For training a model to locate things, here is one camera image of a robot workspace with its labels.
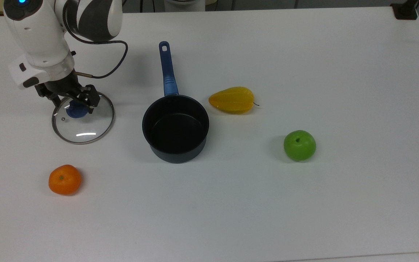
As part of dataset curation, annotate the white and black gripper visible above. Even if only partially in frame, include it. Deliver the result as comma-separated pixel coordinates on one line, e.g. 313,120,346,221
8,56,100,114

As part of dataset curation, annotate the glass lid with blue knob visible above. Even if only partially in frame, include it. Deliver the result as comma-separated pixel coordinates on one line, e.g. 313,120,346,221
52,91,116,145

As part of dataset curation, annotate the orange mandarin fruit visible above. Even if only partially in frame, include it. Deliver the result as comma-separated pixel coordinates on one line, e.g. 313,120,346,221
48,164,82,196

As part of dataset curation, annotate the yellow starfruit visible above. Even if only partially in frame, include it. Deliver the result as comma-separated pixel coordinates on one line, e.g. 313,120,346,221
208,87,260,114

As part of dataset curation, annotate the green apple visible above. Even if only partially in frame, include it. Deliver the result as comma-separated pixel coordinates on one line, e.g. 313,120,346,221
283,130,317,162

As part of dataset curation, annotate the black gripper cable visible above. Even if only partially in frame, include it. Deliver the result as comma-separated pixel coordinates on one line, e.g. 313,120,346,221
62,20,128,79

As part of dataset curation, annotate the dark saucepan with blue handle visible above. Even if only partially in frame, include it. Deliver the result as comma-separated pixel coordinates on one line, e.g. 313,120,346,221
142,41,210,164

